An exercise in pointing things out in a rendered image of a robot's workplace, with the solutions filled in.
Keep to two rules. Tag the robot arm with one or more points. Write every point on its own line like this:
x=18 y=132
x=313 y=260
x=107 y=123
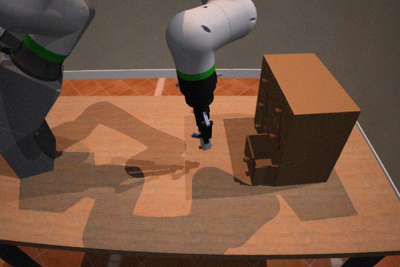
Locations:
x=192 y=36

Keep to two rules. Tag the brown wooden chest of drawers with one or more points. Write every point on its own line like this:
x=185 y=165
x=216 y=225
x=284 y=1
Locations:
x=323 y=117

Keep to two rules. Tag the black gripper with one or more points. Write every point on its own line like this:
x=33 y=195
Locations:
x=201 y=111

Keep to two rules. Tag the dark brown drawer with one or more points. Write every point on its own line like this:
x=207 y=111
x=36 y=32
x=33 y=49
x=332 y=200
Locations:
x=275 y=133
x=284 y=115
x=263 y=105
x=260 y=158
x=269 y=81
x=259 y=124

